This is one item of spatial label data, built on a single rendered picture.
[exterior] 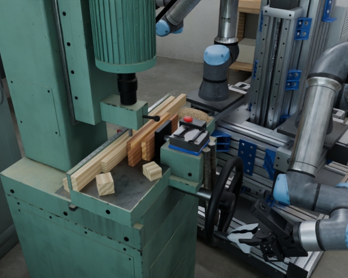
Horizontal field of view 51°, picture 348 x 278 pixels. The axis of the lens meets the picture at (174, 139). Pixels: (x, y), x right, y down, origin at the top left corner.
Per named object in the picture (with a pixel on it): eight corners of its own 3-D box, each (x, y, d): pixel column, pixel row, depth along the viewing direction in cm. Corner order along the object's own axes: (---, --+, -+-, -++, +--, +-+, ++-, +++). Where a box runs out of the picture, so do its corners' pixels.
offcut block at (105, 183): (114, 192, 103) (113, 181, 100) (99, 196, 101) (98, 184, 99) (111, 183, 106) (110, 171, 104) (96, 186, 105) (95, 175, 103)
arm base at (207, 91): (209, 86, 188) (210, 68, 183) (235, 94, 180) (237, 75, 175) (191, 95, 178) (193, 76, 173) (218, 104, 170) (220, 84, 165)
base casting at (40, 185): (140, 252, 109) (139, 230, 104) (3, 193, 131) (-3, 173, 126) (201, 172, 143) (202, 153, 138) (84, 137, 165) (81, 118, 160)
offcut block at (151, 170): (153, 169, 112) (153, 160, 111) (162, 177, 109) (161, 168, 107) (142, 174, 110) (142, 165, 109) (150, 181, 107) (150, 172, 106)
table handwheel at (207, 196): (249, 139, 111) (247, 193, 132) (189, 123, 118) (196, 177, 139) (212, 217, 94) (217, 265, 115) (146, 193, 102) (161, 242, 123)
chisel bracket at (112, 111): (137, 135, 113) (136, 111, 109) (100, 124, 119) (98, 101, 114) (149, 124, 119) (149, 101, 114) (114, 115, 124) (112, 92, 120)
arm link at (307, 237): (313, 233, 85) (319, 212, 92) (294, 234, 88) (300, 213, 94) (323, 257, 87) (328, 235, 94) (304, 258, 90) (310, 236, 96)
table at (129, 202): (162, 241, 95) (161, 225, 92) (70, 204, 107) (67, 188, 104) (237, 136, 141) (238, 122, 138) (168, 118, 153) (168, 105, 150)
